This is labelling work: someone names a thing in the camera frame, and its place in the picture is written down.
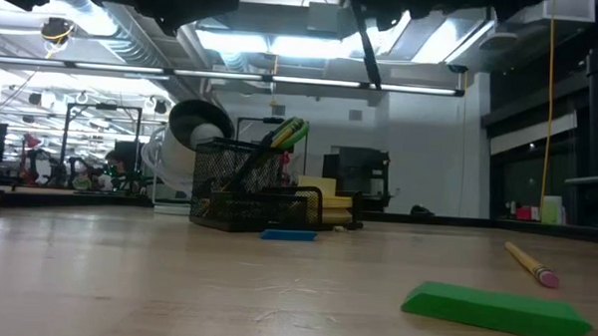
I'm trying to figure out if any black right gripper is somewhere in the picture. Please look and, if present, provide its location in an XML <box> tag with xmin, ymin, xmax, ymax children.
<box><xmin>341</xmin><ymin>0</ymin><xmax>426</xmax><ymax>34</ymax></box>

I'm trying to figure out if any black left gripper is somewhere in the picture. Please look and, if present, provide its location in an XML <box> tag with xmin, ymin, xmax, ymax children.
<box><xmin>129</xmin><ymin>0</ymin><xmax>241</xmax><ymax>37</ymax></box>

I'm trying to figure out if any yellow pencil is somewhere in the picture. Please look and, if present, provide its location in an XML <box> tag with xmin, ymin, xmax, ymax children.
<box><xmin>502</xmin><ymin>240</ymin><xmax>562</xmax><ymax>290</ymax></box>
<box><xmin>258</xmin><ymin>117</ymin><xmax>303</xmax><ymax>158</ymax></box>

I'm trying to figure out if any yellow sticky note pad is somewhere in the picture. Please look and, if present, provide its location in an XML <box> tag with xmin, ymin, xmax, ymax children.
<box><xmin>295</xmin><ymin>174</ymin><xmax>355</xmax><ymax>226</ymax></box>

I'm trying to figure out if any blue eraser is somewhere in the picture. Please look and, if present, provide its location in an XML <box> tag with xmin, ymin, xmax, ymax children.
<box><xmin>259</xmin><ymin>228</ymin><xmax>319</xmax><ymax>242</ymax></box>

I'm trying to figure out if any green eraser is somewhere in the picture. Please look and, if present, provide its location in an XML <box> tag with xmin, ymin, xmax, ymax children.
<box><xmin>399</xmin><ymin>279</ymin><xmax>595</xmax><ymax>336</ymax></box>

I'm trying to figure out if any black mesh desk organizer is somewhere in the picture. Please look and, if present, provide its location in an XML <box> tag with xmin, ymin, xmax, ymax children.
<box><xmin>188</xmin><ymin>137</ymin><xmax>367</xmax><ymax>237</ymax></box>

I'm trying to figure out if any black rig crossbar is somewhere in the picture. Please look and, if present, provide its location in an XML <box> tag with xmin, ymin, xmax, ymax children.
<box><xmin>0</xmin><ymin>54</ymin><xmax>467</xmax><ymax>98</ymax></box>

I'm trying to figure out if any black cabinet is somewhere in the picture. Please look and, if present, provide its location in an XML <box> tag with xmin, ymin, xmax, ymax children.
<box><xmin>321</xmin><ymin>145</ymin><xmax>394</xmax><ymax>213</ymax></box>

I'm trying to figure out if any person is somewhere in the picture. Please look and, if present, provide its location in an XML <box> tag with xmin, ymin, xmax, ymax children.
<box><xmin>102</xmin><ymin>149</ymin><xmax>132</xmax><ymax>193</ymax></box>

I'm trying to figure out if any red box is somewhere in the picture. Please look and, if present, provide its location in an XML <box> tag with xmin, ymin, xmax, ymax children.
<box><xmin>514</xmin><ymin>204</ymin><xmax>541</xmax><ymax>222</ymax></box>

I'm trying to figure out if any green and white box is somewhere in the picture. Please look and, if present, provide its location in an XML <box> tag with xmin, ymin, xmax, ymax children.
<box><xmin>539</xmin><ymin>194</ymin><xmax>564</xmax><ymax>226</ymax></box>

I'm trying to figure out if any white spherical camera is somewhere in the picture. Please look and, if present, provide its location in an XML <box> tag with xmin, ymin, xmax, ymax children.
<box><xmin>150</xmin><ymin>97</ymin><xmax>237</xmax><ymax>199</ymax></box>

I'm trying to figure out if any yellow cable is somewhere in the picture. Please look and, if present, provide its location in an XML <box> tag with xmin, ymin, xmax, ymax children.
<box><xmin>540</xmin><ymin>16</ymin><xmax>557</xmax><ymax>198</ymax></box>

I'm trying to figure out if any black table frame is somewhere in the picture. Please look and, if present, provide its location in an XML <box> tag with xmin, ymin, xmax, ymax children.
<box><xmin>0</xmin><ymin>186</ymin><xmax>598</xmax><ymax>244</ymax></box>

